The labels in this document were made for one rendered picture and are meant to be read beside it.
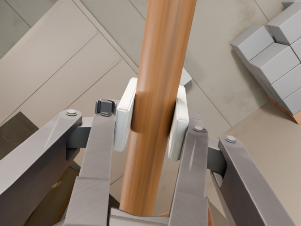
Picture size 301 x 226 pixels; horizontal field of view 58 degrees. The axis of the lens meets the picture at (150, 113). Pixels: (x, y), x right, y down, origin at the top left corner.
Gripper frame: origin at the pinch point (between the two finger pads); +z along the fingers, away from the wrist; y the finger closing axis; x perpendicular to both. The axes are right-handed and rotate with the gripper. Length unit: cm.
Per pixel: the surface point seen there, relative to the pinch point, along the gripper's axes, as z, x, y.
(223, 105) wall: 352, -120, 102
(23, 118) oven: 152, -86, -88
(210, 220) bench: 142, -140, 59
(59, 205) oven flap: 112, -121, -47
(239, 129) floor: 334, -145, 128
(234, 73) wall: 354, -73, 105
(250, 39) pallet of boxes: 308, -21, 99
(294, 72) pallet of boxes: 273, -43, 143
